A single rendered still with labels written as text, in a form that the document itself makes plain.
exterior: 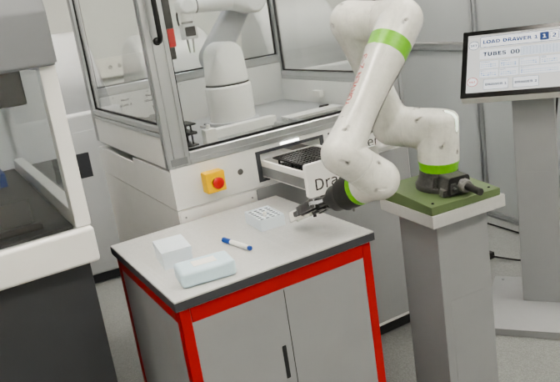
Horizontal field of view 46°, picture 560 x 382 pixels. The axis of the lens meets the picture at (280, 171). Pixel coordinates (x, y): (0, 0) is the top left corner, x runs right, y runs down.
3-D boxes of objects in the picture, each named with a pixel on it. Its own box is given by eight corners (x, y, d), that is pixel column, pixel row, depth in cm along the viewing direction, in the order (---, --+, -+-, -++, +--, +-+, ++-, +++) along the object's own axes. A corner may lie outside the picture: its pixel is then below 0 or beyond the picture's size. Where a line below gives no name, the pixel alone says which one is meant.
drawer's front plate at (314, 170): (381, 176, 223) (377, 144, 221) (309, 198, 210) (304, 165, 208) (378, 175, 225) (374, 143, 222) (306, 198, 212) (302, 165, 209)
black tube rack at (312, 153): (350, 171, 229) (347, 153, 227) (307, 183, 221) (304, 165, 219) (315, 162, 248) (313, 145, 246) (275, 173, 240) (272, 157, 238)
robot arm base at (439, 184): (497, 197, 198) (497, 178, 196) (456, 208, 193) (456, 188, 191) (444, 174, 221) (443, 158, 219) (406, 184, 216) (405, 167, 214)
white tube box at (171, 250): (194, 262, 188) (191, 245, 186) (164, 270, 185) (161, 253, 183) (183, 249, 199) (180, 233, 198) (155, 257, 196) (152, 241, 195)
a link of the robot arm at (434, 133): (422, 158, 220) (421, 103, 214) (467, 164, 210) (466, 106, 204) (402, 170, 211) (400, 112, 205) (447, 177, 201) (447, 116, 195)
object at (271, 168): (373, 172, 224) (372, 155, 222) (310, 192, 212) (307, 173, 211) (311, 157, 258) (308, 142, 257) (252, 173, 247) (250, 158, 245)
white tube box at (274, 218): (286, 224, 207) (283, 213, 207) (262, 232, 204) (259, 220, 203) (269, 216, 218) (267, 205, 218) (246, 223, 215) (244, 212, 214)
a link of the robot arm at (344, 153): (413, 63, 175) (387, 72, 185) (382, 38, 171) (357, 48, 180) (363, 182, 164) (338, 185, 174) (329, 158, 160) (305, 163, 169)
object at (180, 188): (408, 143, 271) (405, 108, 267) (177, 211, 225) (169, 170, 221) (291, 123, 352) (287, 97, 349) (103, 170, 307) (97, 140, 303)
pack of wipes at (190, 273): (227, 263, 183) (225, 248, 182) (237, 274, 175) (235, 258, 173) (175, 278, 179) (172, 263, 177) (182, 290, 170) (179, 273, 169)
